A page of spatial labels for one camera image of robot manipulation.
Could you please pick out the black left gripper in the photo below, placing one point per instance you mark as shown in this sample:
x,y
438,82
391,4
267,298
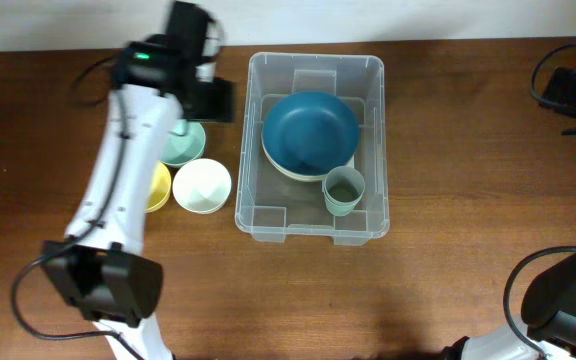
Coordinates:
x,y
219,102

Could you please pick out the yellow plastic bowl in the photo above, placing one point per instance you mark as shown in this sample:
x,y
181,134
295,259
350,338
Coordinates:
x,y
160,188

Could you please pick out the green plastic cup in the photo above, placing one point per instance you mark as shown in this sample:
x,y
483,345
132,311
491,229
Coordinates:
x,y
343,188

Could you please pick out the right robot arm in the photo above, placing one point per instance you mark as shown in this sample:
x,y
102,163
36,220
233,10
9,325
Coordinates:
x,y
482,197

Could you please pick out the green plastic bowl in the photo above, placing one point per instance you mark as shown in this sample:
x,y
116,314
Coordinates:
x,y
186,142

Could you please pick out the white plastic bowl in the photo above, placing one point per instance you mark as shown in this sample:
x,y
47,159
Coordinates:
x,y
202,186

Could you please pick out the beige plastic plate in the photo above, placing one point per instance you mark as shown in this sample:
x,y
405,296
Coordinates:
x,y
300,177

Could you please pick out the clear plastic storage bin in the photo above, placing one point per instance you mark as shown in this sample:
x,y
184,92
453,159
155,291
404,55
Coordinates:
x,y
271,206

